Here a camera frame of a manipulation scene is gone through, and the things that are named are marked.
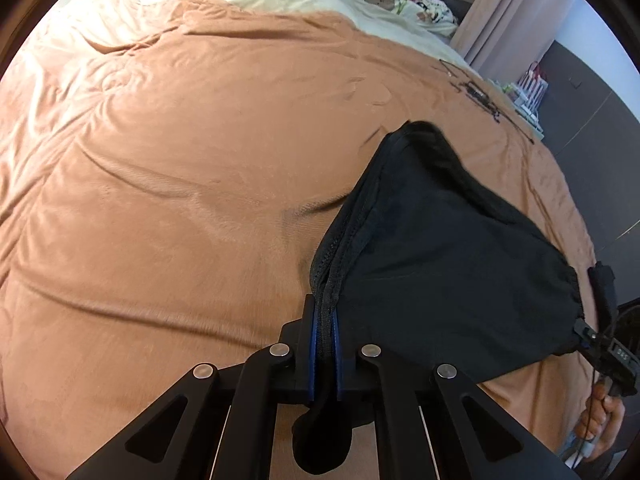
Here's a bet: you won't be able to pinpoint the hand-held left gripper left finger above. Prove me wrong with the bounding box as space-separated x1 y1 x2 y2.
65 294 328 480

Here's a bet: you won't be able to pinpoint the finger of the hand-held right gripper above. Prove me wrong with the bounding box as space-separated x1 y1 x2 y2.
574 319 601 353

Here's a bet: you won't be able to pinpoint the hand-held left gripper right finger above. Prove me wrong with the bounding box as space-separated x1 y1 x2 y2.
327 310 581 480

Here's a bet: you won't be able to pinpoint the black pants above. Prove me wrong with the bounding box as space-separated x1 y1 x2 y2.
291 121 586 476

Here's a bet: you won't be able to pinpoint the person's right hand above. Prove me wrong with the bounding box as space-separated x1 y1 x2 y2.
572 380 628 461

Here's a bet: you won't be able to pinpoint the orange-brown blanket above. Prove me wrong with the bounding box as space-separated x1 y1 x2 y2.
0 0 598 480

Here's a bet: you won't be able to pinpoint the white nightstand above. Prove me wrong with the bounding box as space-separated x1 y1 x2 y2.
492 80 546 140

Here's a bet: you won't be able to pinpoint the pink curtain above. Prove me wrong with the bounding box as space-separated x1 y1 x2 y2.
452 0 566 78

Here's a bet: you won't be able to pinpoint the black and white patterned cloth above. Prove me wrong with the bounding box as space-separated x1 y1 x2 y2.
415 0 460 27

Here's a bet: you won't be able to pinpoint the bear print cream pillow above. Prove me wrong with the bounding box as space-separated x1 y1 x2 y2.
350 0 432 27

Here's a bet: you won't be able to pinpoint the black cable bundle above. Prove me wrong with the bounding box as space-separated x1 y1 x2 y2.
439 59 536 145

